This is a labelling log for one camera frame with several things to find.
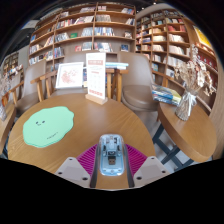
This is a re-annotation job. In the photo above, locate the light blue book stack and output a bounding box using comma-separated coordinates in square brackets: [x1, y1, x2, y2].
[105, 61, 129, 70]

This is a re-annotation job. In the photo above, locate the white sign with wooden base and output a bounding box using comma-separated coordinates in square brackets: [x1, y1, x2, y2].
[84, 52, 108, 106]

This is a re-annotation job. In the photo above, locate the small wooden shelf unit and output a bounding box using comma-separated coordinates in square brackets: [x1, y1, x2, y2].
[1, 51, 24, 81]

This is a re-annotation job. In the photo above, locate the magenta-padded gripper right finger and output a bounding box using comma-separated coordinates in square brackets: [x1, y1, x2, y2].
[124, 143, 171, 188]

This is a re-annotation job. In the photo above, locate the brown padded wooden armchair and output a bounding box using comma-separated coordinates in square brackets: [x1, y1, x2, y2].
[3, 59, 48, 115]
[30, 52, 129, 103]
[118, 51, 162, 113]

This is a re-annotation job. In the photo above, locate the green blob-shaped mouse pad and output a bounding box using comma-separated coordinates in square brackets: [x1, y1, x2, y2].
[22, 106, 75, 149]

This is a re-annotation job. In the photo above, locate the transparent blue computer mouse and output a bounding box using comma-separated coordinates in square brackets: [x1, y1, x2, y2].
[98, 133, 126, 177]

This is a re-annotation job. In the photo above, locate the white framed floral picture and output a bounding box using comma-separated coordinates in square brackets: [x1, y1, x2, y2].
[54, 61, 85, 90]

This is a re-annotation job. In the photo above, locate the glass vase with dried flowers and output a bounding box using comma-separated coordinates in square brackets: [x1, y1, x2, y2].
[173, 44, 216, 122]
[0, 73, 11, 122]

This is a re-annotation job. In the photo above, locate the stack of colourful books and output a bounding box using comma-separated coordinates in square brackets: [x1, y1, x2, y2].
[151, 84, 183, 107]

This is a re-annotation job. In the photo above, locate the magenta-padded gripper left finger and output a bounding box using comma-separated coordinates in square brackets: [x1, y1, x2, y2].
[54, 143, 100, 189]

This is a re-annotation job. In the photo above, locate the dark book with tan strip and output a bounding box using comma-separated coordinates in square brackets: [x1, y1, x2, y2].
[82, 67, 88, 88]

